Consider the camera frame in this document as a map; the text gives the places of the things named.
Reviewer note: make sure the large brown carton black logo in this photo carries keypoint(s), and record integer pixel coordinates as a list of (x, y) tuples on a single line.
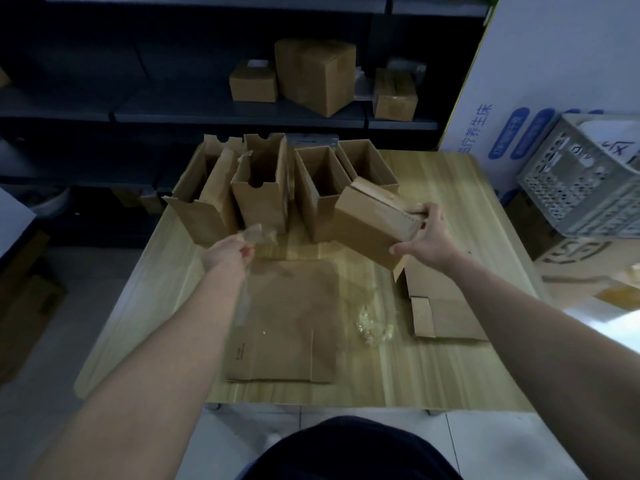
[(575, 254)]

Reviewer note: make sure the person's right hand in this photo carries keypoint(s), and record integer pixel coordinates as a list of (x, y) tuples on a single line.
[(432, 244)]

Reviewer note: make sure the large sealed brown carton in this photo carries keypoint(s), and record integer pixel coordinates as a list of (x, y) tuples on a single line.
[(317, 77)]

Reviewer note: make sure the dim brown flattened carton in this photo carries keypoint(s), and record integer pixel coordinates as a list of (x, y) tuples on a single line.
[(30, 309)]

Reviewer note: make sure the brown carton with black print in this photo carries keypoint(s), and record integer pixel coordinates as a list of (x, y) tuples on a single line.
[(4, 77)]

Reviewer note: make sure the person's dark shirt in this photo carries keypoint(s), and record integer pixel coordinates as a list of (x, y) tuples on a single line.
[(350, 452)]

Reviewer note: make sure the white flat board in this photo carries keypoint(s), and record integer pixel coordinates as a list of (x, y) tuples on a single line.
[(15, 219)]

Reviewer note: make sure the large white printed carton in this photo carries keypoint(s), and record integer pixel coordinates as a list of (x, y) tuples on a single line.
[(540, 54)]

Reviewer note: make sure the dark metal shelf unit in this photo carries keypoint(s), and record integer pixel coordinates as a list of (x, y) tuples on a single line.
[(175, 112)]

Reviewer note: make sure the grey wrapped item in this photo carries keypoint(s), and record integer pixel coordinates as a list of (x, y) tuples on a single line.
[(412, 64)]

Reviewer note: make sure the person's left hand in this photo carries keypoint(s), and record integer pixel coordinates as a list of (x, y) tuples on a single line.
[(227, 254)]

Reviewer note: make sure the cardboard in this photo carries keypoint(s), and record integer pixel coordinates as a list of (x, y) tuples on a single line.
[(370, 229)]

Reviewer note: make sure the small sealed brown carton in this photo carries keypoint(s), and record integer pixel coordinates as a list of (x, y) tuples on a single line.
[(395, 99)]

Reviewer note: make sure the clear peeled tape strip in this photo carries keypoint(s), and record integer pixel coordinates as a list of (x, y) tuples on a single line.
[(262, 234)]

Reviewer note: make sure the white paper sign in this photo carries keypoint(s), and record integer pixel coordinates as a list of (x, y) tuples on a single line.
[(610, 139)]

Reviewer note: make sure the small brown cardboard box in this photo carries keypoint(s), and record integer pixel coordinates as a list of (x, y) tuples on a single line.
[(450, 319)]

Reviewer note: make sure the cluster of cardboard boxes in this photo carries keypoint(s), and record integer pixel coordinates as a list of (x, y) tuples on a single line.
[(260, 209)]

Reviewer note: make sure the clear tape wad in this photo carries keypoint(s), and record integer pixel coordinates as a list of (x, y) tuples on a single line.
[(375, 329)]

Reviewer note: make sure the white plastic crate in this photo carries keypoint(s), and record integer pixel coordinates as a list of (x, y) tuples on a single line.
[(565, 194)]

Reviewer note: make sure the small dim brown carton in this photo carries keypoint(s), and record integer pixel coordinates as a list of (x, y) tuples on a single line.
[(150, 202)]

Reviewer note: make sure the person's white left shoe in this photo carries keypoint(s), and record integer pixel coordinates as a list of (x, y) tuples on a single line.
[(274, 439)]

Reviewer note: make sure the person's right forearm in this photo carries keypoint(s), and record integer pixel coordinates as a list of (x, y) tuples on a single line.
[(540, 354)]

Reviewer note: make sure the small carton with white label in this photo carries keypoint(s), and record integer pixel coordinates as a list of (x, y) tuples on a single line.
[(253, 84)]

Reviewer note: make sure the white plastic bag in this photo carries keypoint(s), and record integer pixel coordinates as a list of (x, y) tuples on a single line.
[(50, 202)]

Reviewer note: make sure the person's left forearm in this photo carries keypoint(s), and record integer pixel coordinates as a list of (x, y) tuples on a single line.
[(140, 384)]

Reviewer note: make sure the grey metal table frame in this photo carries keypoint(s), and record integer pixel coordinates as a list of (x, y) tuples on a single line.
[(215, 407)]

